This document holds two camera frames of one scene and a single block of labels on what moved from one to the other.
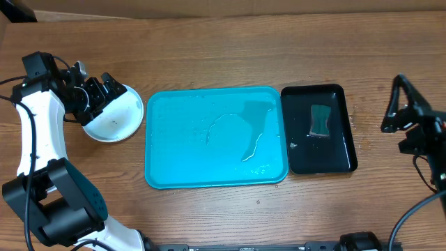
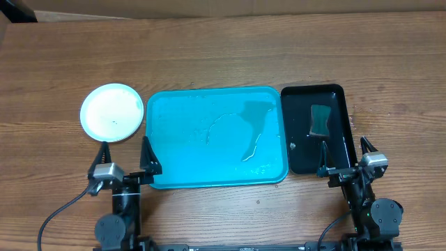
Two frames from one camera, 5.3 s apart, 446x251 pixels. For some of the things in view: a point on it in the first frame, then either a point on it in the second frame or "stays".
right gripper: x=408 y=116 → x=345 y=171
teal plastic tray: x=208 y=137 stays
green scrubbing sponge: x=320 y=115 stays
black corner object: x=17 y=13 stays
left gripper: x=94 y=84 → x=151 y=164
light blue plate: x=120 y=120 stays
